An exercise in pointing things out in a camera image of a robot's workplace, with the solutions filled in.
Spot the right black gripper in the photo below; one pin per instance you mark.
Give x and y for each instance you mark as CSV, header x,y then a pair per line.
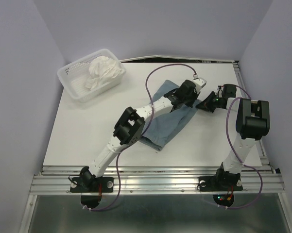
x,y
206,104

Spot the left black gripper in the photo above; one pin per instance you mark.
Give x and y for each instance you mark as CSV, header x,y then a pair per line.
x,y
195,95

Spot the light blue denim skirt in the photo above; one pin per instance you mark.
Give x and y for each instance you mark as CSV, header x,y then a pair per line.
x,y
165,127

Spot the white skirt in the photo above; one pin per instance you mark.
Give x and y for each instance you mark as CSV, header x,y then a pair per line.
x,y
103,70

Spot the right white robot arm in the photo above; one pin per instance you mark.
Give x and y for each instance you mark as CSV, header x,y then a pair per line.
x,y
252,123

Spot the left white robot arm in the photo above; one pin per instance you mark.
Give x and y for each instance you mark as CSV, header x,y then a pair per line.
x,y
129,128

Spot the white plastic basket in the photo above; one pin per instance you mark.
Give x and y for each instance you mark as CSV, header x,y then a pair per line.
x,y
74,75

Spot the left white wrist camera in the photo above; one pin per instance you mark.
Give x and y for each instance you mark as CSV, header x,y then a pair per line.
x,y
200,84

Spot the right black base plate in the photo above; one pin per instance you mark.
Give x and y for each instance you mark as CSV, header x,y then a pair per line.
x,y
222,190

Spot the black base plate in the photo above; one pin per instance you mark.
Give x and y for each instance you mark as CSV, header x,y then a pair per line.
x,y
222,190
91,195

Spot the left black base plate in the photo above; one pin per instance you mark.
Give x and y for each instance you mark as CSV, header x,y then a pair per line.
x,y
91,195

